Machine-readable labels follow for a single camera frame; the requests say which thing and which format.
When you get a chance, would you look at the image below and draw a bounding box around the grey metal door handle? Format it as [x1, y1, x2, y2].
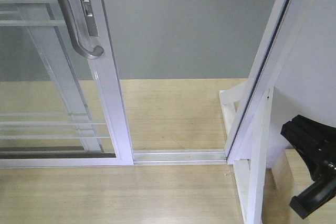
[57, 0, 104, 60]

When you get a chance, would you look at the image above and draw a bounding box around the white fixed glass door panel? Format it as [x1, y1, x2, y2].
[1, 0, 113, 158]

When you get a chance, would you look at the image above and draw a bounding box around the light wooden platform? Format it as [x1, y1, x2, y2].
[0, 78, 266, 224]

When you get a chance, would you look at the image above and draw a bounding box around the silver door lock plate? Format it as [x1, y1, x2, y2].
[80, 0, 99, 37]

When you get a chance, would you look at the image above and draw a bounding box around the white framed sliding glass door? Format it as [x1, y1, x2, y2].
[1, 0, 133, 168]

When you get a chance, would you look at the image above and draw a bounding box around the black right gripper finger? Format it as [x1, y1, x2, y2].
[281, 115, 335, 181]
[289, 177, 335, 219]

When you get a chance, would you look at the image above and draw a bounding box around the aluminium bottom door track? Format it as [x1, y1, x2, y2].
[133, 149, 227, 166]

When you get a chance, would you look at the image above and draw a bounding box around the light wooden block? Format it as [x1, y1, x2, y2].
[263, 149, 335, 223]

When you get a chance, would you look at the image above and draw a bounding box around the white triangular support bracket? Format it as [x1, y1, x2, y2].
[219, 80, 274, 223]

